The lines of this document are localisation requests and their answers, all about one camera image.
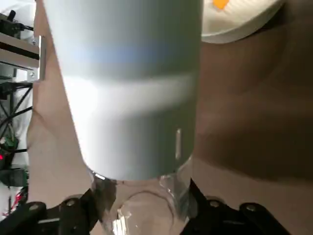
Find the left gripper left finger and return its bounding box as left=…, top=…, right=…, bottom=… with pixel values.
left=0, top=188, right=98, bottom=235

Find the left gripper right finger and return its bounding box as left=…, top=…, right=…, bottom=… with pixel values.
left=188, top=178, right=291, bottom=235

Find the white oil pot clear base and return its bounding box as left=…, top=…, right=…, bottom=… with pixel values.
left=43, top=0, right=203, bottom=235

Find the orange oil brush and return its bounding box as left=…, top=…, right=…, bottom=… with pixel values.
left=212, top=0, right=230, bottom=10

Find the white bowl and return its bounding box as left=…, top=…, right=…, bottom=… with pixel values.
left=200, top=0, right=286, bottom=44

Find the aluminium post with bracket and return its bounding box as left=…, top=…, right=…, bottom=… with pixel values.
left=0, top=31, right=47, bottom=83

